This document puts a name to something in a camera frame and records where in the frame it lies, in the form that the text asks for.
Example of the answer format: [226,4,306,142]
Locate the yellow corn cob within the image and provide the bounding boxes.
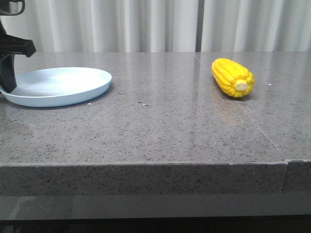
[211,58,255,98]

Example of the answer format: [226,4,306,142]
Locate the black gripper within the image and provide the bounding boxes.
[0,22,36,93]

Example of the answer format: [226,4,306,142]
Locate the light blue round plate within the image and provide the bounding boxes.
[0,67,112,107]

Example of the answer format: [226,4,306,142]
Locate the white pleated curtain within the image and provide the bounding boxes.
[0,0,311,52]

